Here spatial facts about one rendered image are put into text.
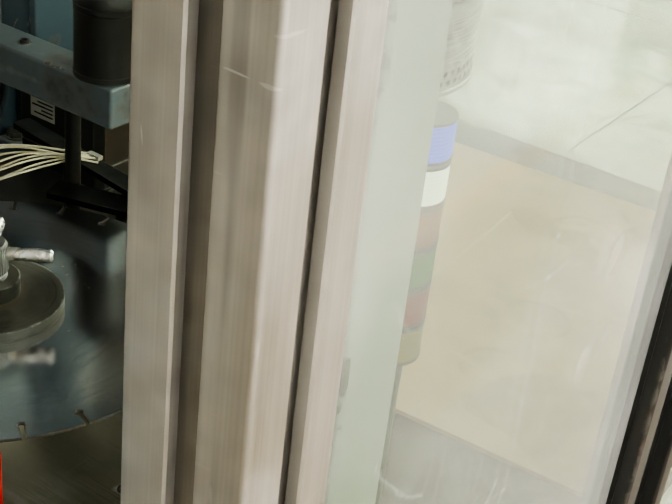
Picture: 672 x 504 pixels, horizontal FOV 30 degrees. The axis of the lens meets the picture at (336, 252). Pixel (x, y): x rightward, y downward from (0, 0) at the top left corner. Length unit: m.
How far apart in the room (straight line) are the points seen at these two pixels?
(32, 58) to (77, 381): 0.38
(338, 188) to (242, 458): 0.08
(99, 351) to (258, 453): 0.60
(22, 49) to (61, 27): 0.45
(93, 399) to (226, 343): 0.57
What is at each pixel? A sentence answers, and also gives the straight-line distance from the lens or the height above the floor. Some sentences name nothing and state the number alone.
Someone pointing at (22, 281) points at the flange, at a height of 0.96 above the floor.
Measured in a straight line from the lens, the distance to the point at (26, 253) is 0.95.
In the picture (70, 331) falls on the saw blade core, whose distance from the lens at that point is 0.95.
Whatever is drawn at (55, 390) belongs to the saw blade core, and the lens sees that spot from 0.89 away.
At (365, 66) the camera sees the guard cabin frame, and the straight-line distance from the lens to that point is 0.31.
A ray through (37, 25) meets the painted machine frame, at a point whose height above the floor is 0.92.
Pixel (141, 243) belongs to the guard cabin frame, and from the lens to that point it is 0.32.
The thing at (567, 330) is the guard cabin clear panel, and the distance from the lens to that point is 0.60.
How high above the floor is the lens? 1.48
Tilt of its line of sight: 30 degrees down
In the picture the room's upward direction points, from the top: 7 degrees clockwise
